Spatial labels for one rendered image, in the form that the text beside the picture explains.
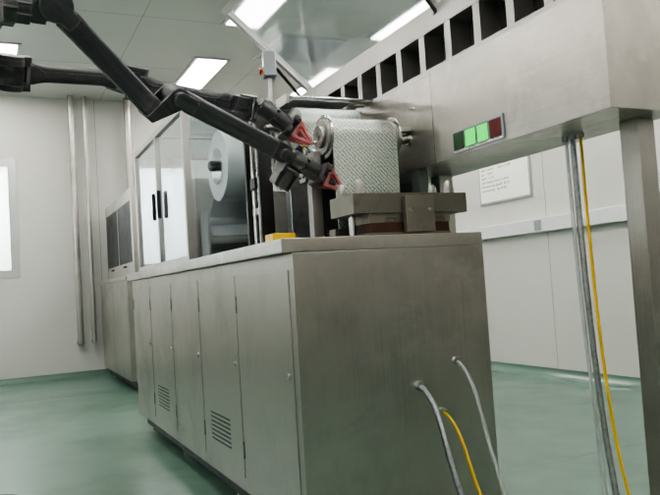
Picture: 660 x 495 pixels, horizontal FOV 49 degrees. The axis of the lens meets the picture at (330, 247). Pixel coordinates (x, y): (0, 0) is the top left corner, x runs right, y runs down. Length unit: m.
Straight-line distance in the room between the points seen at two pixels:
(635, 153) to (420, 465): 1.03
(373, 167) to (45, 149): 5.71
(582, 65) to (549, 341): 3.82
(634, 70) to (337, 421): 1.17
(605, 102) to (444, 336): 0.81
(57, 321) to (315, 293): 5.83
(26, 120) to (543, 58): 6.39
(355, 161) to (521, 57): 0.62
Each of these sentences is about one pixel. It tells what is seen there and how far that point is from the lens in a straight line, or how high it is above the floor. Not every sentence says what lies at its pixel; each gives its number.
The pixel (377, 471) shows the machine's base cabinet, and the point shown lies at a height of 0.24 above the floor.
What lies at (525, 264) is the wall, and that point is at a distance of 5.69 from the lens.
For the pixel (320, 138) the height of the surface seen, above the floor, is 1.24.
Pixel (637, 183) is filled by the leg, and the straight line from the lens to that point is 2.00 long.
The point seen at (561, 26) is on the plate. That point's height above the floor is 1.38.
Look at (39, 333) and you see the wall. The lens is 7.65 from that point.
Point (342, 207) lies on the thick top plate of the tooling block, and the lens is 2.19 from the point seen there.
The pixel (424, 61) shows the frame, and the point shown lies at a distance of 2.52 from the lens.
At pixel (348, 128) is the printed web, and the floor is 1.27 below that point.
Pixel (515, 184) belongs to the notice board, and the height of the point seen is 1.44.
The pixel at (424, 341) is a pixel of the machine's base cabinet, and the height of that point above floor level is 0.59.
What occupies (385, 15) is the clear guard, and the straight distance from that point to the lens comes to 2.73.
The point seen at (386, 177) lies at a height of 1.11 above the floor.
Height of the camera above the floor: 0.77
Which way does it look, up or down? 3 degrees up
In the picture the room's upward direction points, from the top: 4 degrees counter-clockwise
